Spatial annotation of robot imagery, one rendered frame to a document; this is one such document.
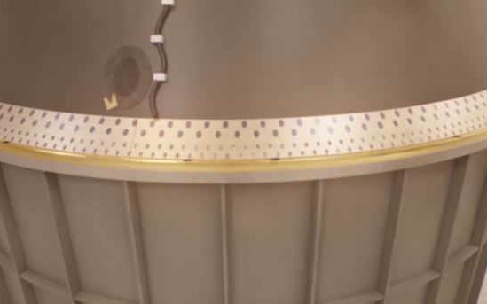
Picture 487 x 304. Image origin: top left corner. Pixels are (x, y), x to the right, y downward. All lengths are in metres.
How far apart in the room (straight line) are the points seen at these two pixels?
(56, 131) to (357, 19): 0.68
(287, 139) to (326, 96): 0.13
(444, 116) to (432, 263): 0.41
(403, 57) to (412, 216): 0.37
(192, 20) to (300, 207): 0.45
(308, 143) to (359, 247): 0.31
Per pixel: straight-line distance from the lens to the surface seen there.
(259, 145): 0.78
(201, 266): 0.93
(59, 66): 0.98
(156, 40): 0.86
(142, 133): 0.82
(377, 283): 1.09
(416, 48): 1.01
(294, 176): 0.77
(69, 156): 0.87
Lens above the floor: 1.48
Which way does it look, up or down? 23 degrees down
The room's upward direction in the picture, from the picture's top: 1 degrees counter-clockwise
